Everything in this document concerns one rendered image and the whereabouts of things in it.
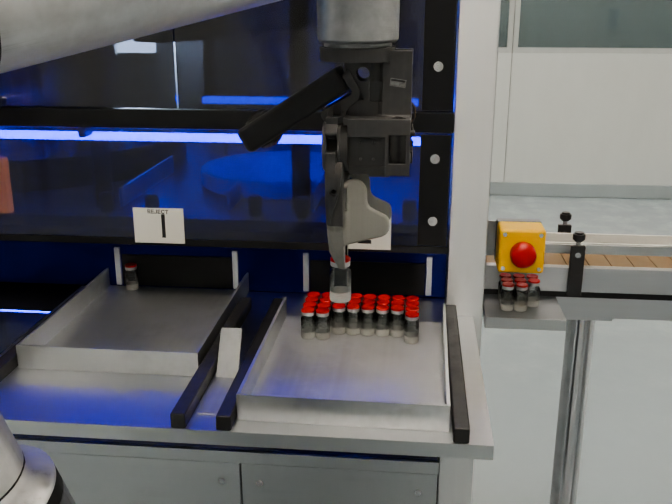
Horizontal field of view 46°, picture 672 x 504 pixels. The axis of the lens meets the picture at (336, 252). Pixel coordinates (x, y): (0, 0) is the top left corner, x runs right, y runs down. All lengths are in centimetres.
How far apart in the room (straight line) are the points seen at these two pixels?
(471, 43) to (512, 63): 465
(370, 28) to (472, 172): 58
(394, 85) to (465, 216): 57
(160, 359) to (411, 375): 35
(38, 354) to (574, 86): 512
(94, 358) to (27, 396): 10
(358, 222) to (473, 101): 52
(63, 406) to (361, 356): 41
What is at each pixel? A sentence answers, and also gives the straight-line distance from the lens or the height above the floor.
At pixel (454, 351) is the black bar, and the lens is 116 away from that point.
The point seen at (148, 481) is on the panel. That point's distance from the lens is 157.
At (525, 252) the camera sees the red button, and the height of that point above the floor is 100.
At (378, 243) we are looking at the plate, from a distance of 129.
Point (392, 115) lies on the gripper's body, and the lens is 75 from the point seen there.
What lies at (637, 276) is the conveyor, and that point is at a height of 92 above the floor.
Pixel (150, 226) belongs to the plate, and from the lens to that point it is 136.
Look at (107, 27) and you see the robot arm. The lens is 44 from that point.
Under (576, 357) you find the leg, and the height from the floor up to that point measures 75.
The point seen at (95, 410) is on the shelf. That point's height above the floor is 88.
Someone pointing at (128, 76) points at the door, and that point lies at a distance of 133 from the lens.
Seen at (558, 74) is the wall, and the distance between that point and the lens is 594.
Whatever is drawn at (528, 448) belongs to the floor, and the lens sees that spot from 272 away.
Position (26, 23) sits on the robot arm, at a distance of 41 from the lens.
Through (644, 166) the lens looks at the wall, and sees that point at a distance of 616.
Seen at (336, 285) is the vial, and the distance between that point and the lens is 80.
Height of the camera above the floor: 138
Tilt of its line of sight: 18 degrees down
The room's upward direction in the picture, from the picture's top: straight up
